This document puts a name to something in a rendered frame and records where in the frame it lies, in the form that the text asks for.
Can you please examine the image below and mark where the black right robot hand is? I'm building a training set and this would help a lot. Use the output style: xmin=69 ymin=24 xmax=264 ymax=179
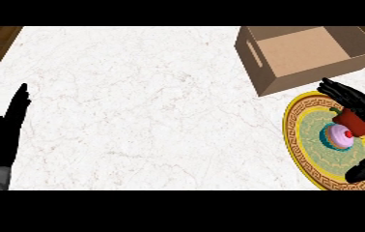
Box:
xmin=315 ymin=77 xmax=365 ymax=184

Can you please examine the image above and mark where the pink frosted cupcake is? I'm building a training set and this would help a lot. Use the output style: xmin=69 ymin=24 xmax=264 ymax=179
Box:
xmin=318 ymin=123 xmax=357 ymax=153

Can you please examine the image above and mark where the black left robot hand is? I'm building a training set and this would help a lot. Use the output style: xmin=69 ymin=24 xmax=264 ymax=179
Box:
xmin=0 ymin=82 xmax=33 ymax=168

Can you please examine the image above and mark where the red bell pepper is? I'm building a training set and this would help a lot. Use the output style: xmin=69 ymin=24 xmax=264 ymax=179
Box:
xmin=329 ymin=106 xmax=365 ymax=138

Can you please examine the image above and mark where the brown wooden cabinet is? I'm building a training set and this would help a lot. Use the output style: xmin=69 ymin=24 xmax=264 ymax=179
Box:
xmin=0 ymin=26 xmax=24 ymax=62

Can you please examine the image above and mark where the yellow green patterned plate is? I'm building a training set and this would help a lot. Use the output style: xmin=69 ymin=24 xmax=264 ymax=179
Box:
xmin=283 ymin=91 xmax=365 ymax=191

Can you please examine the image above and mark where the open cardboard box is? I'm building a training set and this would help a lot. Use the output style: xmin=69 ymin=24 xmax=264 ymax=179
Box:
xmin=234 ymin=26 xmax=365 ymax=98

